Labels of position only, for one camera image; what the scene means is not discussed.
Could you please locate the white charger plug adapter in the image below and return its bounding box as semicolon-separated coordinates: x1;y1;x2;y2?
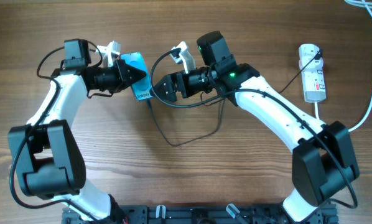
299;55;323;71

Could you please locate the black right camera cable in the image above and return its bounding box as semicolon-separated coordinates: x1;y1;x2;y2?
149;47;359;224

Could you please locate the smartphone with teal screen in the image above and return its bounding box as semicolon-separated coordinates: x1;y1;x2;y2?
120;52;152;101

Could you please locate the white power strip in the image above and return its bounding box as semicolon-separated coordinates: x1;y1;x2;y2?
299;44;327;103

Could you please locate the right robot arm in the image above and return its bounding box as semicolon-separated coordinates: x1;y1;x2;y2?
151;31;360;223

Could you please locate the black usb charging cable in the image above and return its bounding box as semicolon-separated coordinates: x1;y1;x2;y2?
147;49;323;147

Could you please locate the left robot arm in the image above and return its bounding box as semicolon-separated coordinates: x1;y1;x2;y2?
8;39;148;223

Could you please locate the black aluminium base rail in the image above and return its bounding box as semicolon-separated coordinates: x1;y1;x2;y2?
61;203;339;224

